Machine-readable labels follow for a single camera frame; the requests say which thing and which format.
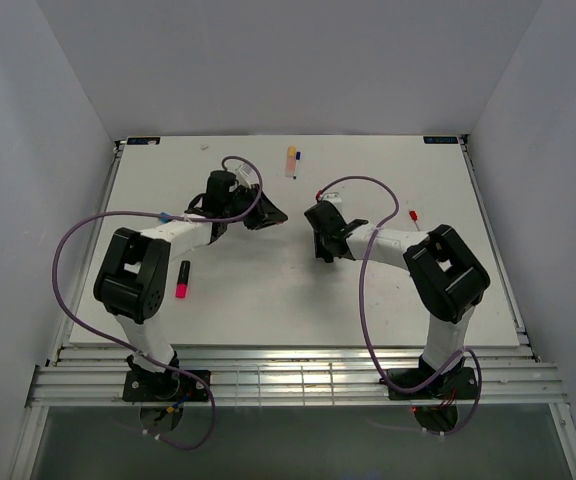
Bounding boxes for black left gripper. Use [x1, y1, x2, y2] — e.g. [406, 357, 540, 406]
[224, 184, 288, 231]

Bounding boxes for pale orange yellow highlighter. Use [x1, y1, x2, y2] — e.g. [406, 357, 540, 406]
[285, 146, 297, 178]

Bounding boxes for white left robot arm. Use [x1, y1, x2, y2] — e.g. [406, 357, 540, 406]
[93, 170, 288, 400]

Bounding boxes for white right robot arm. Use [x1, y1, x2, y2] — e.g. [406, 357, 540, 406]
[304, 200, 490, 397]

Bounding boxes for blue cap thin pen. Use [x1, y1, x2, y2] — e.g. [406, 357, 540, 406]
[292, 151, 302, 180]

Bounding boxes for red cap thin pen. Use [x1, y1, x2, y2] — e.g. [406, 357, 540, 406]
[408, 210, 421, 231]

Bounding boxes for blue black highlighter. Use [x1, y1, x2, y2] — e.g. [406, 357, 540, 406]
[159, 212, 172, 223]

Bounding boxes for pink black highlighter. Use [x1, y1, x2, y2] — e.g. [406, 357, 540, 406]
[175, 260, 191, 299]

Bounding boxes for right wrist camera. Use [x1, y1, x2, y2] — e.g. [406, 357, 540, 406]
[316, 191, 342, 207]

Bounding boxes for aluminium table frame rail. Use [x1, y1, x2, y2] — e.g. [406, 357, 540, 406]
[27, 345, 568, 407]

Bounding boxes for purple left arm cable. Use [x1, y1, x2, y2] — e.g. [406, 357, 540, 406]
[52, 155, 264, 451]

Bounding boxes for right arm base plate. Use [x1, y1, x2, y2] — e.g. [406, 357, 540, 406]
[380, 367, 482, 401]

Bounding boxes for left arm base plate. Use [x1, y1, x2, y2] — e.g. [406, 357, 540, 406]
[121, 370, 211, 403]

